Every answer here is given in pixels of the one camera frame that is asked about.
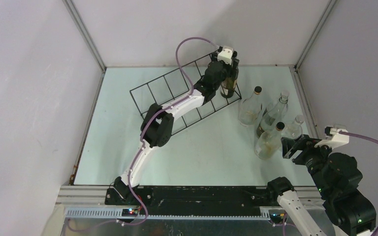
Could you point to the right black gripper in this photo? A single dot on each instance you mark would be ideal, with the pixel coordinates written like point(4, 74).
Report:
point(289, 145)

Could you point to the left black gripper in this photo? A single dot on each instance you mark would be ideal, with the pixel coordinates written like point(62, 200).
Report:
point(231, 72)

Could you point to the clear bottle silver cap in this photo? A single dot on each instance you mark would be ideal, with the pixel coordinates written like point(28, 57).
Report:
point(293, 130)

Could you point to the dark green wine bottle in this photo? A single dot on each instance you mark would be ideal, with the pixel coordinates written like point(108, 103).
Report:
point(229, 84)

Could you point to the clear bottle brown stopper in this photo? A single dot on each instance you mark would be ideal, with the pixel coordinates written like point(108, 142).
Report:
point(269, 142)

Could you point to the tall clear bottle black label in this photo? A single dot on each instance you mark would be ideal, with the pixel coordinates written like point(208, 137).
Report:
point(273, 113)

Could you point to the clear bottle black cork stopper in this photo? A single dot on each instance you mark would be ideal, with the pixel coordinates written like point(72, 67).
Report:
point(251, 107)

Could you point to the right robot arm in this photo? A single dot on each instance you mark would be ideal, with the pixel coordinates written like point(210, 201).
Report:
point(336, 177)

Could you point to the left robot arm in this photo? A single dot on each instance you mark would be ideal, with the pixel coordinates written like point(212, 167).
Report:
point(157, 126)

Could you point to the small circuit board right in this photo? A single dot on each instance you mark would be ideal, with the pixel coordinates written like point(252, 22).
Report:
point(278, 216)

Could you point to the small circuit board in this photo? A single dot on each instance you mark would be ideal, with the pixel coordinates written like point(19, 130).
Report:
point(130, 212)
point(278, 216)

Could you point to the small circuit board left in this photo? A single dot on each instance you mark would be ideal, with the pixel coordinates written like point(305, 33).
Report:
point(130, 212)

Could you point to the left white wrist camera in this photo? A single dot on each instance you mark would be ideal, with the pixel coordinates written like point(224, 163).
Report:
point(225, 54)

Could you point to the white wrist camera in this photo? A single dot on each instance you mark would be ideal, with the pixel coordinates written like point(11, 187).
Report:
point(225, 54)
point(334, 137)

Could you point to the black wire wine rack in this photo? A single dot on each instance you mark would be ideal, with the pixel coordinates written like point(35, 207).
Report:
point(172, 85)

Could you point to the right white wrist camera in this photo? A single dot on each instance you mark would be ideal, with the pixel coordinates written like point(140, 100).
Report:
point(334, 137)

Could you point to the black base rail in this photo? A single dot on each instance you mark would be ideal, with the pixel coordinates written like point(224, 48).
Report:
point(204, 201)

